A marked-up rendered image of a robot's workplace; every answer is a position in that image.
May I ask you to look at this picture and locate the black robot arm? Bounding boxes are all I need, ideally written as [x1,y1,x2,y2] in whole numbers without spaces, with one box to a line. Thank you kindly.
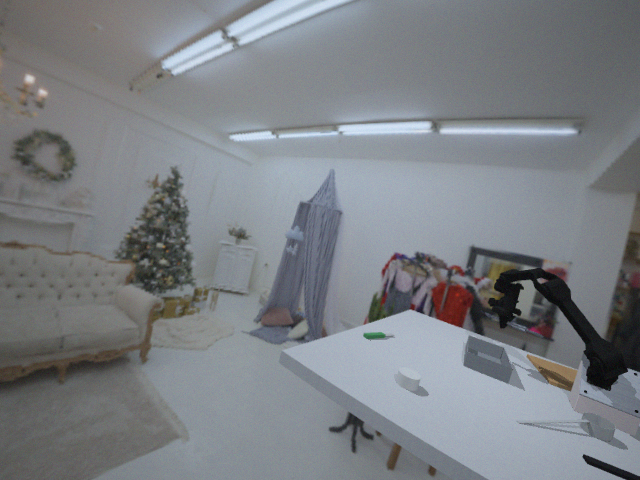
[494,268,628,391]

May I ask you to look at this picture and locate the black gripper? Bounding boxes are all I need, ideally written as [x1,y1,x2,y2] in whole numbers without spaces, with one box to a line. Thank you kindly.
[492,295,522,328]

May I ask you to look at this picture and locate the grey cylinder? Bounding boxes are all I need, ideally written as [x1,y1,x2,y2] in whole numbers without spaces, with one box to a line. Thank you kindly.
[396,367,421,391]

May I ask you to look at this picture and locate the brown wooden board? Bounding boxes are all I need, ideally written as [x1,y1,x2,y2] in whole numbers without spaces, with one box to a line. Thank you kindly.
[526,354,578,391]

